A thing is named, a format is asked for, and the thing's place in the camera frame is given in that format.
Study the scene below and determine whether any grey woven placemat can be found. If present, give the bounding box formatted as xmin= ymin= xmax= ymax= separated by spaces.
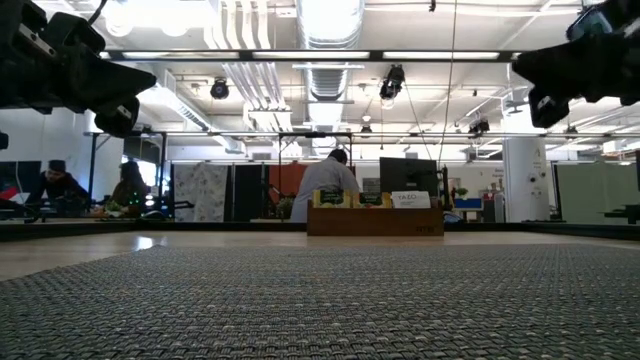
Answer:
xmin=0 ymin=243 xmax=640 ymax=360

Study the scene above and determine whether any person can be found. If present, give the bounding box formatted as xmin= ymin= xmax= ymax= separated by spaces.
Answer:
xmin=289 ymin=148 xmax=362 ymax=224
xmin=27 ymin=159 xmax=92 ymax=216
xmin=106 ymin=160 xmax=152 ymax=220

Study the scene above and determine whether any patterned grey curtain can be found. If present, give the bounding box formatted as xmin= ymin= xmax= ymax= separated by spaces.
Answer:
xmin=172 ymin=163 xmax=230 ymax=223

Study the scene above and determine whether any white orange Tazo tea bag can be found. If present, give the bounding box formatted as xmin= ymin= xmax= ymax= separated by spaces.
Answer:
xmin=390 ymin=190 xmax=432 ymax=210

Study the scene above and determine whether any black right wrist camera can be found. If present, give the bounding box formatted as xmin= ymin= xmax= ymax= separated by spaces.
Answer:
xmin=566 ymin=3 xmax=617 ymax=42

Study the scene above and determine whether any orange partition screen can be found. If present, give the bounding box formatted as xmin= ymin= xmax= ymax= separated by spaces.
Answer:
xmin=268 ymin=162 xmax=310 ymax=205

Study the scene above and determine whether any mango magic tea bag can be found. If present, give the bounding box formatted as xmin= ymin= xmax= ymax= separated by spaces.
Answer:
xmin=352 ymin=192 xmax=393 ymax=209

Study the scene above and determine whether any black computer monitor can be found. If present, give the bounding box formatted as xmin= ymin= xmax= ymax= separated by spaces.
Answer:
xmin=378 ymin=157 xmax=440 ymax=196

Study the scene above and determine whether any wooden tea organizer box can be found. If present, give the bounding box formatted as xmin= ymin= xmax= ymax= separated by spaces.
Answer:
xmin=306 ymin=206 xmax=445 ymax=237

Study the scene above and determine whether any black wall television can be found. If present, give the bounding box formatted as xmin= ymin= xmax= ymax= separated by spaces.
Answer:
xmin=0 ymin=160 xmax=43 ymax=192

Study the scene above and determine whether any black table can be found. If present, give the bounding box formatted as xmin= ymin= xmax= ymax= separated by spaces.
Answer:
xmin=603 ymin=203 xmax=640 ymax=225

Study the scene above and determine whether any black metal rig stand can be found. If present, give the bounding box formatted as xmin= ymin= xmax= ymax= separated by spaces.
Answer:
xmin=276 ymin=131 xmax=354 ymax=201
xmin=83 ymin=130 xmax=169 ymax=219

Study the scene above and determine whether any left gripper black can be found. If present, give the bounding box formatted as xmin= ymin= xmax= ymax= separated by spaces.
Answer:
xmin=0 ymin=12 xmax=157 ymax=137

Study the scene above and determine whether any green partition screen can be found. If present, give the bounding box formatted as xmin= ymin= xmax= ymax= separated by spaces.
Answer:
xmin=556 ymin=162 xmax=640 ymax=221

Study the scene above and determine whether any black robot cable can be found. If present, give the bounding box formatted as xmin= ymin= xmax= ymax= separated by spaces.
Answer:
xmin=87 ymin=0 xmax=110 ymax=26

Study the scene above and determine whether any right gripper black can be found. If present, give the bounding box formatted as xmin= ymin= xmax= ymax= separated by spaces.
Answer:
xmin=512 ymin=22 xmax=640 ymax=129

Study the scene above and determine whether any lemon lime twist tea bag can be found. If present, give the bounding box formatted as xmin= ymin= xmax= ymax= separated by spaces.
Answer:
xmin=312 ymin=188 xmax=353 ymax=209

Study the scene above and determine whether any white round pillar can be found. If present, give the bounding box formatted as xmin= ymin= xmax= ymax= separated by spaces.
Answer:
xmin=502 ymin=137 xmax=551 ymax=223

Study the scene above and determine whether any ribbed silver ceiling duct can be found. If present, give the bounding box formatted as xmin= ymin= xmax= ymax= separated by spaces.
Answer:
xmin=294 ymin=0 xmax=367 ymax=156

